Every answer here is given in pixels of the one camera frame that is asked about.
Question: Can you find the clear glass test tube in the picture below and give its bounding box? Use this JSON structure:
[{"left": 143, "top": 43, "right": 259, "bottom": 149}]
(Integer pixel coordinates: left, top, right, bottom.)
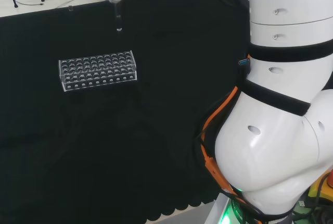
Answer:
[{"left": 113, "top": 0, "right": 123, "bottom": 32}]

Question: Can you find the clear plastic test tube rack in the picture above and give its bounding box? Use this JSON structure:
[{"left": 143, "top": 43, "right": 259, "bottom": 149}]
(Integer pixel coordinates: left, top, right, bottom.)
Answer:
[{"left": 58, "top": 49, "right": 139, "bottom": 93}]

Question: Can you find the black bench cloth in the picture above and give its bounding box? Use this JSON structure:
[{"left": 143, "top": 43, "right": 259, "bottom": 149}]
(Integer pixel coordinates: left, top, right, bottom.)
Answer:
[{"left": 0, "top": 0, "right": 251, "bottom": 224}]

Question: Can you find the yellow stop button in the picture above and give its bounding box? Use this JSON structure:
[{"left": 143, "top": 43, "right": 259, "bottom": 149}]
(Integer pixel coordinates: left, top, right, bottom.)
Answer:
[{"left": 308, "top": 166, "right": 333, "bottom": 210}]

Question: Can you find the orange cable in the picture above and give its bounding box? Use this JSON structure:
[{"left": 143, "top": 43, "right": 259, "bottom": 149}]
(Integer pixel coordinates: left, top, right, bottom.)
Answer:
[{"left": 199, "top": 54, "right": 252, "bottom": 197}]

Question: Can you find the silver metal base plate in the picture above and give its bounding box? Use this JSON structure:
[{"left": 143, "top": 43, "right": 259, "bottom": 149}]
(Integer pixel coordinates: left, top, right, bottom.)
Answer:
[{"left": 208, "top": 192, "right": 235, "bottom": 224}]

